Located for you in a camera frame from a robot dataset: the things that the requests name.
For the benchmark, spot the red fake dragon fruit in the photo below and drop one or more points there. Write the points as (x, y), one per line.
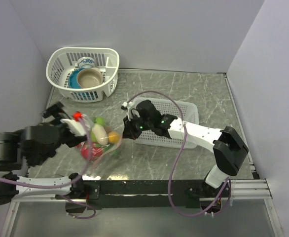
(95, 150)

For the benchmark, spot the clear zip top bag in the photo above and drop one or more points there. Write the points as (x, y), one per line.
(107, 149)

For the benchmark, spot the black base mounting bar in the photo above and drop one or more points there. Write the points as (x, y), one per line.
(148, 193)

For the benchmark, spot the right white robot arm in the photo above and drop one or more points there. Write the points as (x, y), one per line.
(226, 144)

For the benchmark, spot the blue plate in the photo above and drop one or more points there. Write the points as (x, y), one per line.
(72, 82)

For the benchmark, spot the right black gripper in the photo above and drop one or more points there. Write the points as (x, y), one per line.
(129, 132)

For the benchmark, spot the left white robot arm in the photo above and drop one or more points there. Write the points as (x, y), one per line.
(34, 145)

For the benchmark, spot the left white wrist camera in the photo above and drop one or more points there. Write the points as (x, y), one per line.
(79, 124)

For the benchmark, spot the white perforated tray basket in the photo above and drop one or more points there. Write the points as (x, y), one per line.
(165, 106)

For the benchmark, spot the green fake apple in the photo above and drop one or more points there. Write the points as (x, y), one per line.
(96, 120)

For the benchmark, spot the white slotted dish basket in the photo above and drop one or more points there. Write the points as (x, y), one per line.
(63, 62)

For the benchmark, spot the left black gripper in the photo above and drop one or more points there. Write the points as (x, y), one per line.
(58, 111)

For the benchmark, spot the beige bowl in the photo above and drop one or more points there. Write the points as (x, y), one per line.
(89, 77)

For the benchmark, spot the blue white porcelain bowl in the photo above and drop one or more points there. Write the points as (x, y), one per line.
(86, 62)

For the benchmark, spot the white fake radish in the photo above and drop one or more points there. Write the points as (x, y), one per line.
(100, 133)

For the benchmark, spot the orange fake fruit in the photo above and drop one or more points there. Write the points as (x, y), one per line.
(113, 137)

